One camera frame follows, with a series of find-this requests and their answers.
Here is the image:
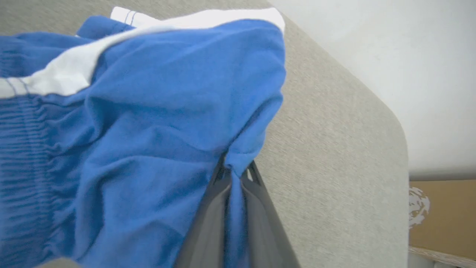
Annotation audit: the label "grey fabric sofa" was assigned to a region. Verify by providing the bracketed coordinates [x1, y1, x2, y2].
[0, 0, 410, 268]

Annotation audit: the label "brown cardboard box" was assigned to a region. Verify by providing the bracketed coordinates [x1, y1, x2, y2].
[408, 180, 476, 260]

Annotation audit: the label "blue shorts with white trim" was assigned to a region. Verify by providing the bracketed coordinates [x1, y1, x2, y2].
[0, 6, 286, 268]

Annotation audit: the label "light wooden board edge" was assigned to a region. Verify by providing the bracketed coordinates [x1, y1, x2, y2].
[408, 246, 476, 268]

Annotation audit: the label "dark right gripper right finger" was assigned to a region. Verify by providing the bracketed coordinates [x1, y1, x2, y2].
[239, 160, 302, 268]

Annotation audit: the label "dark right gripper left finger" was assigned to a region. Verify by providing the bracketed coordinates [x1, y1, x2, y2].
[174, 153, 233, 268]

